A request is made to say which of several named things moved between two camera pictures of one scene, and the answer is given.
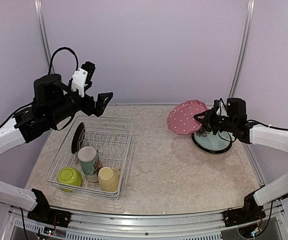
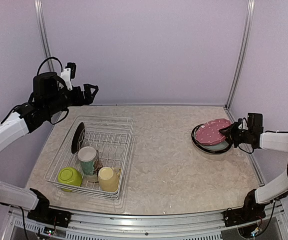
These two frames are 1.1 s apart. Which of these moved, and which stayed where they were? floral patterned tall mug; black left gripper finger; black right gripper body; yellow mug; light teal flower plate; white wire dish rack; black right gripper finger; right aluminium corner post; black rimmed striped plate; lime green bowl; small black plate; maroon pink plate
Moved: maroon pink plate; black right gripper finger; black right gripper body; black left gripper finger
Stayed: light teal flower plate; floral patterned tall mug; lime green bowl; yellow mug; black rimmed striped plate; right aluminium corner post; white wire dish rack; small black plate
